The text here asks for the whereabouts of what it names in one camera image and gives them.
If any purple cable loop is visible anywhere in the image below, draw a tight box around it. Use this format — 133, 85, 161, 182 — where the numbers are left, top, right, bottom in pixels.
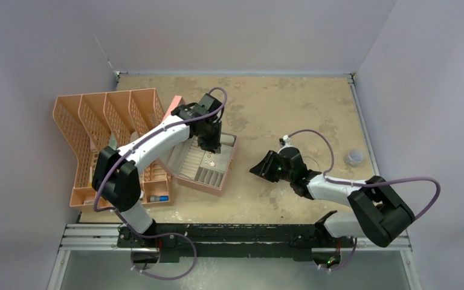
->
130, 233, 198, 281

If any pink jewelry box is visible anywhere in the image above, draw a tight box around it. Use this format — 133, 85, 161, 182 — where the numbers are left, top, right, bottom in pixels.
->
153, 95, 240, 198

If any grey oval bracelet pillow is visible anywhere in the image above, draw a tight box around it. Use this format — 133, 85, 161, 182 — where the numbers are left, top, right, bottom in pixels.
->
220, 134, 236, 147

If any blue capped marker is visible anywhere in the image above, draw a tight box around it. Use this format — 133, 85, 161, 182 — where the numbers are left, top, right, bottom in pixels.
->
149, 195, 169, 202

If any small clear plastic cup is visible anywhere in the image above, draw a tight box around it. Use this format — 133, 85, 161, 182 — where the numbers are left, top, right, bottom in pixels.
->
344, 148, 365, 167

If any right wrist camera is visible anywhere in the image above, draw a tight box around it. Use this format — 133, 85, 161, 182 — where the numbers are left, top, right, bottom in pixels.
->
279, 135, 293, 148

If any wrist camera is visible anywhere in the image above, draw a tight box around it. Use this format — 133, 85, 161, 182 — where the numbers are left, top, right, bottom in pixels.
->
194, 94, 222, 115
279, 135, 293, 148

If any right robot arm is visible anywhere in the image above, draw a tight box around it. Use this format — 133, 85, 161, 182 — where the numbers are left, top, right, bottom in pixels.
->
250, 147, 416, 247

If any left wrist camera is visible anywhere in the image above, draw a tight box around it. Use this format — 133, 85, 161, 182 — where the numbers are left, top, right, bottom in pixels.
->
194, 94, 222, 115

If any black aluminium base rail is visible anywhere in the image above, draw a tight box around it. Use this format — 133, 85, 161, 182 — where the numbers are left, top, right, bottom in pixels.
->
59, 222, 411, 265

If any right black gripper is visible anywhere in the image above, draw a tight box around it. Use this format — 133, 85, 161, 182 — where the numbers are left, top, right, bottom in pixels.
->
250, 150, 294, 183

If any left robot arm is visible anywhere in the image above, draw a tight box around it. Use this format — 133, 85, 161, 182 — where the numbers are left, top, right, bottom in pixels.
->
92, 103, 225, 247

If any orange plastic organizer rack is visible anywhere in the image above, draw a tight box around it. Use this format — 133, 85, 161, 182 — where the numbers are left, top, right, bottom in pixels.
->
53, 88, 165, 212

